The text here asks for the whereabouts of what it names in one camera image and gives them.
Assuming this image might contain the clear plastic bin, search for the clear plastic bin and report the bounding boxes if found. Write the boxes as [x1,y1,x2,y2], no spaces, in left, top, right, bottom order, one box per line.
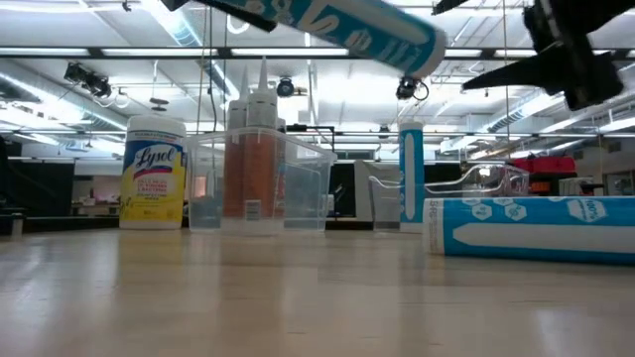
[368,162,531,233]
[187,126,338,234]

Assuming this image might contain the round black overhead camera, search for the round black overhead camera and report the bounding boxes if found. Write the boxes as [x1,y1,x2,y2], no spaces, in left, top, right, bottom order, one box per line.
[275,75,298,99]

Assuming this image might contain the black overhead camera with cable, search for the black overhead camera with cable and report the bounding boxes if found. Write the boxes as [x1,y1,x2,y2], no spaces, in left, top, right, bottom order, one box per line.
[395,74,431,102]

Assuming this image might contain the orange white sealant tube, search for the orange white sealant tube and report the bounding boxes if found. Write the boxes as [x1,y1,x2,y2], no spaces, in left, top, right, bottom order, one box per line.
[245,57,280,223]
[225,66,250,222]

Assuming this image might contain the blue white silicone tube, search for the blue white silicone tube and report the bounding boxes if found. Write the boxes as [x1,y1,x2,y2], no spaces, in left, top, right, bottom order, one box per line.
[398,121,427,234]
[423,195,635,266]
[217,0,448,80]

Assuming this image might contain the black rear frame bar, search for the black rear frame bar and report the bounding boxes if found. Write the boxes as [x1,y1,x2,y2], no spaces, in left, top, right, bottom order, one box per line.
[285,123,338,153]

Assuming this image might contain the black table edge rail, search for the black table edge rail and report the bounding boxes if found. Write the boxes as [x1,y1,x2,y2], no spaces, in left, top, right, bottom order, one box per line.
[0,213,121,235]

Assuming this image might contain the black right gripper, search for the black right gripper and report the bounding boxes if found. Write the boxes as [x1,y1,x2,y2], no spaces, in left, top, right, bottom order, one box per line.
[460,0,626,113]

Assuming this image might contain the overhead frame bar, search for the overhead frame bar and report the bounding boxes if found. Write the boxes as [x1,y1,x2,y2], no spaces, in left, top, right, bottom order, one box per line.
[0,46,635,61]

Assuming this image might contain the small clear plastic container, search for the small clear plastic container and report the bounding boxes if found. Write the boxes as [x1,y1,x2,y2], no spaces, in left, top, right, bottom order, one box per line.
[353,159,401,223]

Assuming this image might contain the red storage bins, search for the red storage bins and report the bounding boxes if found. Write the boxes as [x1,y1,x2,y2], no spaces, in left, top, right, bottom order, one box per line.
[510,156,577,175]

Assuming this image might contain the black hanging cable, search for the black hanging cable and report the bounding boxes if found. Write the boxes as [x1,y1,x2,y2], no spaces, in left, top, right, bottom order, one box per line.
[195,0,220,134]

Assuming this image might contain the black ceiling device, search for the black ceiling device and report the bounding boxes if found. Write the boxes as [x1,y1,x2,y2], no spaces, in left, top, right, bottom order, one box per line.
[63,60,114,99]

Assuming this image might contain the Lysol wipes canister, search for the Lysol wipes canister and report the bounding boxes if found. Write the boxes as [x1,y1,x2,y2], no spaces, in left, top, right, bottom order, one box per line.
[118,114,189,231]

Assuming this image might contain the white ring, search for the white ring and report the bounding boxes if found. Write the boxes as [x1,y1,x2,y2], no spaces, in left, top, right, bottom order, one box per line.
[226,14,252,36]

